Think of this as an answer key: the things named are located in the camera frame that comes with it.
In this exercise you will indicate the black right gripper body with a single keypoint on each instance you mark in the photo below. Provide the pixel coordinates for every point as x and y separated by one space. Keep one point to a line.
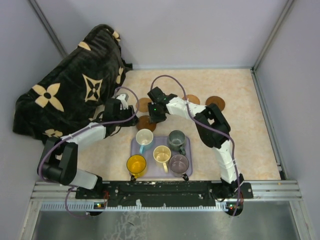
155 115

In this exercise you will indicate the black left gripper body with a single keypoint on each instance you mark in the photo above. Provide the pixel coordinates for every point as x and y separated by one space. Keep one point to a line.
125 114

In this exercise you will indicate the light wooden coaster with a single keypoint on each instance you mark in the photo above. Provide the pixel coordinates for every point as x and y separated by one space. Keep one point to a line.
142 105

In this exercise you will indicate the dark brown round coaster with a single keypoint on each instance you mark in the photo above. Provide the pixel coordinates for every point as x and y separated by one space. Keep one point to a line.
144 123

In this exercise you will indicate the grey-green mug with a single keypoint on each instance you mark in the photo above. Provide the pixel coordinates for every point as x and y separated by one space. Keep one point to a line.
176 141

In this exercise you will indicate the light woven coaster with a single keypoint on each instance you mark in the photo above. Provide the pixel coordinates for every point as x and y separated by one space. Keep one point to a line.
192 99

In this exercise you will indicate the dark brown wooden coaster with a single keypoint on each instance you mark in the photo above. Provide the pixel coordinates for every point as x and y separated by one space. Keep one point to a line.
217 101

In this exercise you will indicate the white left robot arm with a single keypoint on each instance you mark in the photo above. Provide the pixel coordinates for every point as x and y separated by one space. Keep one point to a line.
59 159

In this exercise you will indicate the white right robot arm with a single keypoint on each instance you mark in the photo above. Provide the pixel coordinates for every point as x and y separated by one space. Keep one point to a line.
212 127

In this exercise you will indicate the white and blue mug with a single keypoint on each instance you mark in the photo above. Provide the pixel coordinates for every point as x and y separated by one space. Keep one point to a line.
145 139

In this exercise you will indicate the cream mug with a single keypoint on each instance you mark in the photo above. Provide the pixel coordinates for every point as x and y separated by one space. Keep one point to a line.
162 155

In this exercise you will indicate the black floral blanket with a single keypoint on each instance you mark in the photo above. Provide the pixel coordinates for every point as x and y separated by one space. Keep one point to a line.
66 99

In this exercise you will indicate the yellow mug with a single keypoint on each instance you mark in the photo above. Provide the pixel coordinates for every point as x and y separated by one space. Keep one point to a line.
137 167

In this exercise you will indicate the purple mug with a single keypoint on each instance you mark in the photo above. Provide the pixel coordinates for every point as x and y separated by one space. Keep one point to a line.
178 165

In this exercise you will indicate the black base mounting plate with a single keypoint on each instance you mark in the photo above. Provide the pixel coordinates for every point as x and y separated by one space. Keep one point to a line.
155 194

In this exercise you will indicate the grey aluminium frame rail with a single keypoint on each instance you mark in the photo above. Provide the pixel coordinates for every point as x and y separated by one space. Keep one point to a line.
285 12

